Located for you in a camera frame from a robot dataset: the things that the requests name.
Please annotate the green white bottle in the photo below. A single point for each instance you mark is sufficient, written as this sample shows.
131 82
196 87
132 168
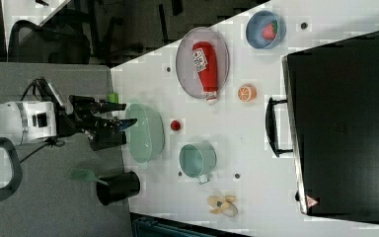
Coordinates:
113 97

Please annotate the small red toy tomato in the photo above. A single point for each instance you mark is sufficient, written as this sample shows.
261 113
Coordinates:
175 125

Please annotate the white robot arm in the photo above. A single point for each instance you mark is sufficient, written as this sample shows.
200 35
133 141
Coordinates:
35 122

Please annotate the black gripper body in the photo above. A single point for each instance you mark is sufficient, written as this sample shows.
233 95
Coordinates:
79 120

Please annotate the red toy strawberry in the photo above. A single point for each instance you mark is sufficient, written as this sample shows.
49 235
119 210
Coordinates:
269 32

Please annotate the blue bowl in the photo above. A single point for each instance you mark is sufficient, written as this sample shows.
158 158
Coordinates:
255 26

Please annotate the peeled toy banana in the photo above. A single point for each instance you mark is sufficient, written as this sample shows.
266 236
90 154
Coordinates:
223 205

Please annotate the orange slice toy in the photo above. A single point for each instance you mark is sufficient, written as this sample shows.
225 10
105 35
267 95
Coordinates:
247 93

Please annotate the green mug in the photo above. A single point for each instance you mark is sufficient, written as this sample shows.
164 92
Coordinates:
198 160

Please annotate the black cylindrical cup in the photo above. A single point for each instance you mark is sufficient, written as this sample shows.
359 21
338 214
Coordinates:
118 187

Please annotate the blue metal rail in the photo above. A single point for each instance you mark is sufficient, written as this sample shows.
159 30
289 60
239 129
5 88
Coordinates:
149 227

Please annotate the red plush ketchup bottle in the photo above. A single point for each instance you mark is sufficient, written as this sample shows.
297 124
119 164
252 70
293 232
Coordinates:
205 64

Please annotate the green colander basket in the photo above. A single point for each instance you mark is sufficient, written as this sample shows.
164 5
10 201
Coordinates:
146 137

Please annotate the grey oval plate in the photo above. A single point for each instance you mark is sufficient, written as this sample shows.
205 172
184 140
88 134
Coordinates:
185 69

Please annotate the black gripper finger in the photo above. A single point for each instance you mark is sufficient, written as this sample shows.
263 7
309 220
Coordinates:
112 126
104 107

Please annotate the black office chair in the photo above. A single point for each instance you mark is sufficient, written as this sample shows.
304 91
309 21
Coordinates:
30 43

